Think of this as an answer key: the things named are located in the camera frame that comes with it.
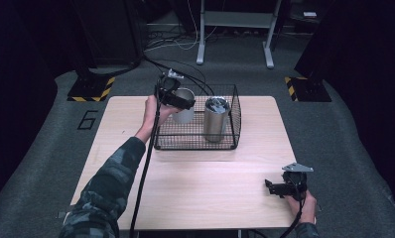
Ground white floor cables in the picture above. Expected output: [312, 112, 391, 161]
[145, 0, 219, 53]

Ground white metal stand frame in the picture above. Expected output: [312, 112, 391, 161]
[196, 0, 283, 69]

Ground black wire basket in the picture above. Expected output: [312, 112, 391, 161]
[153, 83, 242, 152]

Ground steel tumbler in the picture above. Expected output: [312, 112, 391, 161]
[202, 95, 232, 144]

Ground white cup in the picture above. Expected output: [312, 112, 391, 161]
[171, 87, 197, 125]

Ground black cabinet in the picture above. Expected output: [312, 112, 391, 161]
[80, 0, 144, 67]

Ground black yellow striped base plate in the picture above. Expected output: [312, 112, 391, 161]
[283, 75, 332, 103]
[66, 74, 116, 103]

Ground person's left hand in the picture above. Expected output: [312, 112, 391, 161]
[141, 94, 181, 135]

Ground left hand-held gripper cable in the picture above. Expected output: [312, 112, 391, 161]
[129, 84, 162, 238]

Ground hand-held gripper cable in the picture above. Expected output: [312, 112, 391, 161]
[129, 84, 162, 238]
[278, 192, 307, 238]

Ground person's right hand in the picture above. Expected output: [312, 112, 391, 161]
[285, 189, 318, 226]

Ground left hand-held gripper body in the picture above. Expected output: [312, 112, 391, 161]
[155, 68, 187, 107]

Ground right hand-held gripper cable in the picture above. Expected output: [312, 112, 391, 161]
[278, 192, 307, 238]

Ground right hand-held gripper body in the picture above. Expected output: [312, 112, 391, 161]
[274, 162, 315, 202]

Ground black cable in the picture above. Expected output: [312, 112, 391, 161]
[141, 55, 216, 97]

